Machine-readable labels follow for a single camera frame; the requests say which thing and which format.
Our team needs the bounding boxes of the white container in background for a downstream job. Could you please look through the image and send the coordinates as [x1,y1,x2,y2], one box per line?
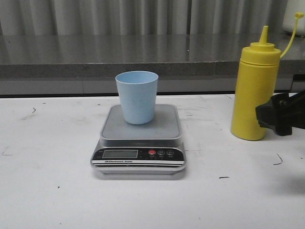
[282,0,305,36]

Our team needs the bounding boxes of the silver electronic kitchen scale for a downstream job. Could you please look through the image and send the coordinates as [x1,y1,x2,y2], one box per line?
[91,104,187,179]

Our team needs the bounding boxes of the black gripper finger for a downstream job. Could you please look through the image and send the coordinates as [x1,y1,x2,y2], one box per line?
[255,91,305,136]

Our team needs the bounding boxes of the yellow squeeze bottle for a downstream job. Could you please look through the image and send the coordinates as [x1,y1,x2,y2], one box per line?
[231,26,292,141]

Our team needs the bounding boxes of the stainless steel counter shelf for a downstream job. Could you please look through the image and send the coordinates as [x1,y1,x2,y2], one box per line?
[0,33,305,96]

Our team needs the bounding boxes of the light blue plastic cup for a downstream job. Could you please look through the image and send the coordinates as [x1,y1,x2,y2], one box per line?
[115,71,159,125]

